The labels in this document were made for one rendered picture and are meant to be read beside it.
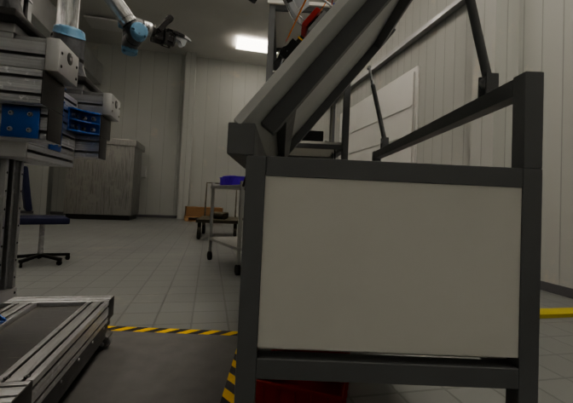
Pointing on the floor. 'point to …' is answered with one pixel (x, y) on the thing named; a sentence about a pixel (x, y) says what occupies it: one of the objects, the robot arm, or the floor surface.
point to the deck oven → (106, 184)
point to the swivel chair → (38, 224)
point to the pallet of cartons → (198, 212)
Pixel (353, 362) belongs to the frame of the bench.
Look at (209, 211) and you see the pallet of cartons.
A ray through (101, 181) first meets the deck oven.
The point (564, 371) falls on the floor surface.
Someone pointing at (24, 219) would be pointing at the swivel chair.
